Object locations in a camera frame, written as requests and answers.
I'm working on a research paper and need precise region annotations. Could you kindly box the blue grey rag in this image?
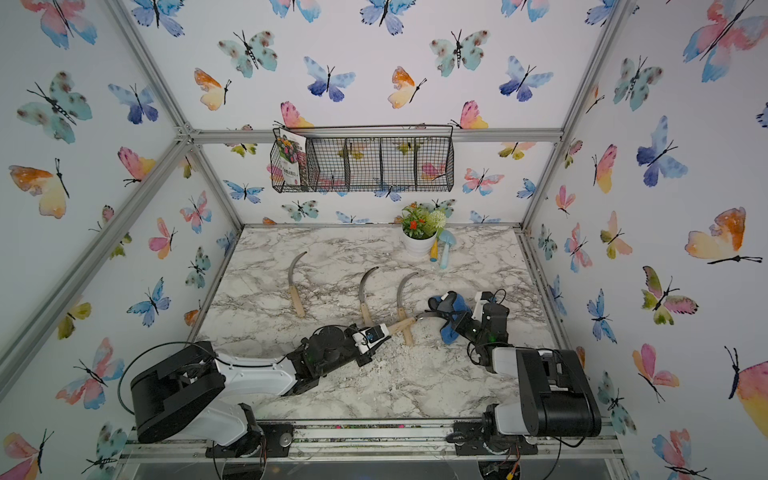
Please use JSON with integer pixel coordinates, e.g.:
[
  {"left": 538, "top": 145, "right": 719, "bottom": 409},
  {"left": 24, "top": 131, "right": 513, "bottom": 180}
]
[{"left": 440, "top": 301, "right": 472, "bottom": 345}]

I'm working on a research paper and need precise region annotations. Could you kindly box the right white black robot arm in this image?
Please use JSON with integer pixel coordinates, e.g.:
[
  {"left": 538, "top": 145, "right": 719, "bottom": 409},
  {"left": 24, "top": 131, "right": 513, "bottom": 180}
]
[{"left": 427, "top": 291, "right": 602, "bottom": 455}]

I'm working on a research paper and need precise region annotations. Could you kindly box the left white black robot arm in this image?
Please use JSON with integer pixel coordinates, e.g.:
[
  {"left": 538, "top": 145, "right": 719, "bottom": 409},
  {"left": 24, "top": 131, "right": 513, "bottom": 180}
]
[{"left": 130, "top": 324, "right": 392, "bottom": 460}]

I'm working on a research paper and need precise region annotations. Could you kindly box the white pot with plant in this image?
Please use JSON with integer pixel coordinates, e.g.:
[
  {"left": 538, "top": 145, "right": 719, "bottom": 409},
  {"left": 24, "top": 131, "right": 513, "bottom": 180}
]
[{"left": 396, "top": 203, "right": 447, "bottom": 258}]

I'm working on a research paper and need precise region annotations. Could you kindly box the seed packet in basket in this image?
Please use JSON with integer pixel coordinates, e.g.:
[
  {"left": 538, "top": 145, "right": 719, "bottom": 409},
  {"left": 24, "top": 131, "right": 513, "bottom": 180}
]
[{"left": 275, "top": 129, "right": 306, "bottom": 186}]

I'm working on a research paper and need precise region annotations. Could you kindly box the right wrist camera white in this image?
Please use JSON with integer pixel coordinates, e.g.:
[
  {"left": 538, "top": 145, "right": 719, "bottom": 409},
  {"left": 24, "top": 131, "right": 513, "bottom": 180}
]
[{"left": 472, "top": 291, "right": 496, "bottom": 322}]

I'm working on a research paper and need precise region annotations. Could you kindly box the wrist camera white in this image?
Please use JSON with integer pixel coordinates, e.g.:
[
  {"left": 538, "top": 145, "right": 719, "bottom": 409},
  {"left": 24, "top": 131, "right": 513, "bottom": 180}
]
[
  {"left": 472, "top": 291, "right": 496, "bottom": 322},
  {"left": 352, "top": 324, "right": 390, "bottom": 355}
]

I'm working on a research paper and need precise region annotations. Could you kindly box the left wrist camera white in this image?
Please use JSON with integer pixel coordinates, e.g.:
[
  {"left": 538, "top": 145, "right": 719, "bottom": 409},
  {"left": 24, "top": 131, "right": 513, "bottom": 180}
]
[{"left": 352, "top": 324, "right": 390, "bottom": 355}]

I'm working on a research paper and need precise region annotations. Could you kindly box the black wire wall basket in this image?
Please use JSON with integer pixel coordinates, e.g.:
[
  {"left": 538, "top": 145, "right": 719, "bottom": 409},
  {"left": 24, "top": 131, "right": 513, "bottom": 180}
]
[{"left": 269, "top": 124, "right": 455, "bottom": 194}]

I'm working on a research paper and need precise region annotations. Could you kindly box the aluminium front rail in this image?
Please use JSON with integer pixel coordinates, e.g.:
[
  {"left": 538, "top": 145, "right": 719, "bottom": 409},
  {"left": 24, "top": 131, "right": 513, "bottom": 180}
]
[{"left": 119, "top": 418, "right": 625, "bottom": 463}]

